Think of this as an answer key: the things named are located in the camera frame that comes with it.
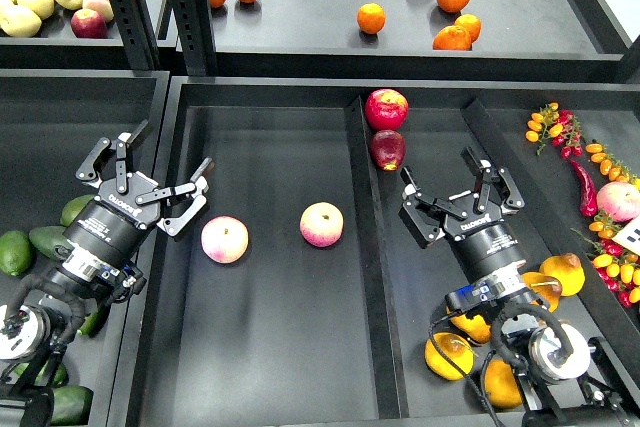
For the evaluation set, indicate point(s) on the yellow pear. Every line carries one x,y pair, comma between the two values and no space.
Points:
476,330
568,269
500,385
548,287
449,356

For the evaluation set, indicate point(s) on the dark red apple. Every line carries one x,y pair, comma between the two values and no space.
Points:
388,149

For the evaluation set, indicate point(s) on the green avocado standing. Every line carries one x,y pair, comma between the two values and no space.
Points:
94,322

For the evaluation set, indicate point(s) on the red apple on shelf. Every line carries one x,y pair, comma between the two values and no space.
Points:
89,24

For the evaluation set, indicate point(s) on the dark avocado left bin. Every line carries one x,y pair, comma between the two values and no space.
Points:
51,242

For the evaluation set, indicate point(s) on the pink apple right bin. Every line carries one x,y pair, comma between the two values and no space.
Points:
619,200

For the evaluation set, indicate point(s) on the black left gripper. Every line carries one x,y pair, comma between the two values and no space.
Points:
117,219

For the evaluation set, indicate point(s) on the pink apple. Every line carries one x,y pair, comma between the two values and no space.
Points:
224,239
321,224

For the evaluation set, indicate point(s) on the black bin divider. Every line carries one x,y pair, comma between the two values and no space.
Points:
387,368

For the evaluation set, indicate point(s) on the black middle bin tray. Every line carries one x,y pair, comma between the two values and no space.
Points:
279,338

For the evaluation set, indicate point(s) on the white label card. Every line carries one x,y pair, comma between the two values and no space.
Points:
629,236

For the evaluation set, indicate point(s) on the red chili pepper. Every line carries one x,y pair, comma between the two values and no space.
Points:
588,204

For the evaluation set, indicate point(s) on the cherry tomato bunch upper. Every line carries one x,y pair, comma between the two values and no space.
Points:
551,125

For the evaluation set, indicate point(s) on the orange shelf behind front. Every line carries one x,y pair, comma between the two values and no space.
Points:
471,23

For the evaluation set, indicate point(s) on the black upper left shelf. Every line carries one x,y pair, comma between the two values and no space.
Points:
55,46

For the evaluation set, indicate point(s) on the bright red apple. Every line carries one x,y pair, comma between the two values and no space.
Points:
386,109

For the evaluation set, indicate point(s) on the dark green avocado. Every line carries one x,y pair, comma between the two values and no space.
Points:
60,377

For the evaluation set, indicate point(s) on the green avocado top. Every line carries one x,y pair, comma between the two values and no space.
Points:
73,207

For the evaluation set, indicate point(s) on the orange cherry tomato bunch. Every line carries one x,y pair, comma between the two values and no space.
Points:
610,166

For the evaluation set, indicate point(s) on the black diagonal divider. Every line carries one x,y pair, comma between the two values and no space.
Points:
549,191

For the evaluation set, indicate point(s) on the pink apple centre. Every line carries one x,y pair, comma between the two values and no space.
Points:
321,224

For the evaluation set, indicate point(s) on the black perforated left post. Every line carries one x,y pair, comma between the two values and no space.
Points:
137,35

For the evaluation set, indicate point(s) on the pink apple left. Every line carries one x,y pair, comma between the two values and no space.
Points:
224,239

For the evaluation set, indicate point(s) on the pale yellow apple front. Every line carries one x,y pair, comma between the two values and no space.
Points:
19,21

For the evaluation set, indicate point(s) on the light green avocado far left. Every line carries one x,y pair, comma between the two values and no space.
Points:
16,253

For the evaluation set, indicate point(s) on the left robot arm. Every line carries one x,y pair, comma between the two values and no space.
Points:
95,263

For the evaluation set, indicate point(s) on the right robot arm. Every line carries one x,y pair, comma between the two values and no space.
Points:
562,378

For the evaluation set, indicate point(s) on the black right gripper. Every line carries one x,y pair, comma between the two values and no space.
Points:
481,240

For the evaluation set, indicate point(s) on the pink peach on shelf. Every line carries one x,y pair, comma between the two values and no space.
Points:
103,7

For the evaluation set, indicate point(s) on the black perforated shelf post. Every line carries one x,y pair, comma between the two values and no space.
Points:
194,25

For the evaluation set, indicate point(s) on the cherry tomato bunch lower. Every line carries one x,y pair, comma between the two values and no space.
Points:
617,266

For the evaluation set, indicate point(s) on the black shelf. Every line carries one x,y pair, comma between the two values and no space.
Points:
520,40
55,46

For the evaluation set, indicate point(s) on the yellow pear bottom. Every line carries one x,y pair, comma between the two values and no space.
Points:
500,385

